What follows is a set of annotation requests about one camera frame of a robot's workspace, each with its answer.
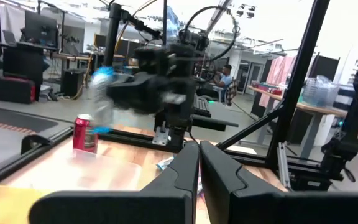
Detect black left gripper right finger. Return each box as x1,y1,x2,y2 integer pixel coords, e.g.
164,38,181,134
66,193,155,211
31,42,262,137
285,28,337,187
200,140,358,224

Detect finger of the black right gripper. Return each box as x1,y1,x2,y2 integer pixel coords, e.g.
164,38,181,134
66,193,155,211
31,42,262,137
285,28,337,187
106,72,170,96
113,92,173,115

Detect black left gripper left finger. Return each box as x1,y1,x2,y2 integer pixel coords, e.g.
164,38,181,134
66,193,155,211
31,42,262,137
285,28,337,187
29,141,200,224

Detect blue clear candy bag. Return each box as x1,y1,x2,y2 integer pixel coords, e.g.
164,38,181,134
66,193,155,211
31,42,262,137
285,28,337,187
90,66,115,135

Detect black jointed mount arm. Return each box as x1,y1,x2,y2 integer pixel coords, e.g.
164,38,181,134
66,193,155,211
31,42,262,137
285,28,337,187
320,67,358,191

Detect person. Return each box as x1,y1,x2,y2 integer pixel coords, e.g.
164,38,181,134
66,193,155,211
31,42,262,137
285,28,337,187
213,64,234,94

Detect black backlit keyboard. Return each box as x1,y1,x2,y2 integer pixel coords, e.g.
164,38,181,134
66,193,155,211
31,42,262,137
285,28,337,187
193,93,213,118

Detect black desk pole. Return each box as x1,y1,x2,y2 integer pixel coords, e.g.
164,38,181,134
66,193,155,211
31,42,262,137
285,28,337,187
103,2,123,68

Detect plaid covered chair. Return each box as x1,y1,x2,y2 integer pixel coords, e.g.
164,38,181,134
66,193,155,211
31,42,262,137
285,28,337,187
226,79,238,107

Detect black computer tower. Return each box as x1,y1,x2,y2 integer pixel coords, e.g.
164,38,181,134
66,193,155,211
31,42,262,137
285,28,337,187
61,68,86,98

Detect red soda can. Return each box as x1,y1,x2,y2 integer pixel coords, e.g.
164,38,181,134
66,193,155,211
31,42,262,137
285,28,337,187
72,114,99,154

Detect wooden workbench grey legs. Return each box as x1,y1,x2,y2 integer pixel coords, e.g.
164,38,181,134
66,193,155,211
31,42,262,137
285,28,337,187
246,85,358,159

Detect pink hanging cloth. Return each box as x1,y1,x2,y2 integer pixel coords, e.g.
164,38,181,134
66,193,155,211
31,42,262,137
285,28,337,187
259,55,297,109

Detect clear plastic bin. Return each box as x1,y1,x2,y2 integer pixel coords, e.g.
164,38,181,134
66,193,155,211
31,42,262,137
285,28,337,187
9,148,143,191

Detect black computer monitor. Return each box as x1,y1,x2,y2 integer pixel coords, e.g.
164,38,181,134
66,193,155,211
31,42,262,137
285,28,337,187
23,10,59,48

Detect black cabinet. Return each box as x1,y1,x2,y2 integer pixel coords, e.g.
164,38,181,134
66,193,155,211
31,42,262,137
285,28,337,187
2,46,45,83

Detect black red equipment case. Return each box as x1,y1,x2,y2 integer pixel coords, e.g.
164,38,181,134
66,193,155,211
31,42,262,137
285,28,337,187
0,76,37,105

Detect black mat orange striped edge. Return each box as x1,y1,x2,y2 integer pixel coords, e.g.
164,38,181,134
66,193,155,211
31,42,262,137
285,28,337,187
0,104,59,134

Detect clear plastic container stack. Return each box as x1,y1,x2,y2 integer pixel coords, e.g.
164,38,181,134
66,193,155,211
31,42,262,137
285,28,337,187
302,74,341,109

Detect black partition panel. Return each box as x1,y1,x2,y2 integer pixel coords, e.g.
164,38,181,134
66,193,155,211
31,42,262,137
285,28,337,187
309,54,341,82

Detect yellow plastic bin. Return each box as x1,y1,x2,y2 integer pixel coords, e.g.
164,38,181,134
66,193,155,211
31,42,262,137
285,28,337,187
0,182,54,224

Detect silver metal bracket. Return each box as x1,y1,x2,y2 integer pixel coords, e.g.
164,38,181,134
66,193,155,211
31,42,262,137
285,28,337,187
152,123,170,146
277,142,291,190

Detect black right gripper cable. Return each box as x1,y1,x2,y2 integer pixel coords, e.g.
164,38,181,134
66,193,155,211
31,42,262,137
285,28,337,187
183,5,241,62

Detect black frame clamp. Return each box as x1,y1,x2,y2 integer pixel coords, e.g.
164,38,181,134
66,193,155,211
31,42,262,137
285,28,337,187
20,134,55,156

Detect black aluminium table frame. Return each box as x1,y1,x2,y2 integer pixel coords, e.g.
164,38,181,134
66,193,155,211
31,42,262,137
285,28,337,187
0,0,334,192

